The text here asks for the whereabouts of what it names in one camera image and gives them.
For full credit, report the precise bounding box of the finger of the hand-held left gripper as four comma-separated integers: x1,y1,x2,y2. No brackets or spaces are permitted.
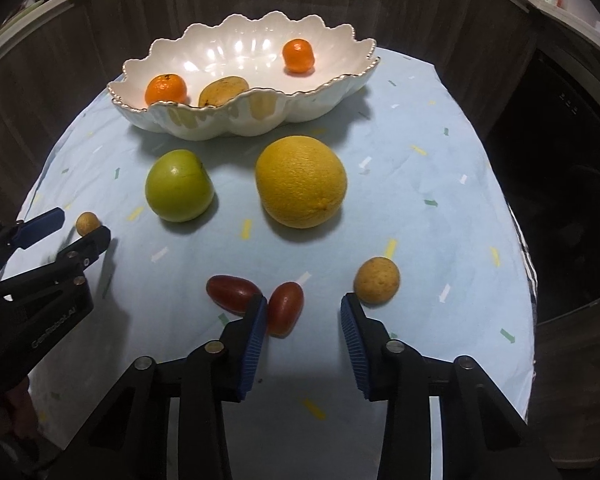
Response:
0,206,67,272
0,226,112,302

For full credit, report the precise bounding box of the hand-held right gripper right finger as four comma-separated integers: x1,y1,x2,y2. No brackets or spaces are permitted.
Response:
340,291,563,480

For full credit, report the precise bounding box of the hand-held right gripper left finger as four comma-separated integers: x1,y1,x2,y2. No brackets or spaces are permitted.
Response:
62,294,268,480

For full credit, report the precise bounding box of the brown longan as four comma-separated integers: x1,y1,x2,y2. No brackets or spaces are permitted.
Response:
353,256,401,305
76,212,102,237

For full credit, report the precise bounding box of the red date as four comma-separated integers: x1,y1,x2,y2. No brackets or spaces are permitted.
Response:
266,281,306,337
206,275,263,317

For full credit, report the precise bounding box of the green apple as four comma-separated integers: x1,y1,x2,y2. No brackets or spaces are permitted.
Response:
145,149,215,223

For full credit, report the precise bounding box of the large yellow orange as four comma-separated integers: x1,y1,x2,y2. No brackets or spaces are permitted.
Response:
255,135,348,229

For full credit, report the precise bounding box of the orange tangerine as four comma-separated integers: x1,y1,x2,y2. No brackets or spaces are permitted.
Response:
145,73,188,107
282,39,315,75

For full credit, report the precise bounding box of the yellow mango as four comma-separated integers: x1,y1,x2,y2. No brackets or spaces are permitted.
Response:
198,76,250,108

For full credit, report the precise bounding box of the white scalloped ceramic bowl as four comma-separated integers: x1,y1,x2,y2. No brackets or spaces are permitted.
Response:
107,12,381,141

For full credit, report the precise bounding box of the person's left hand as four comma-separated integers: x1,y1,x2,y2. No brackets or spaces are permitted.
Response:
0,377,38,456

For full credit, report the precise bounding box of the light blue patterned cloth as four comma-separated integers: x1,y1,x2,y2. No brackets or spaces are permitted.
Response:
0,42,538,480

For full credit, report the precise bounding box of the black built-in appliance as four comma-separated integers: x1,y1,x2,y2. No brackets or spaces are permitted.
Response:
482,47,600,326

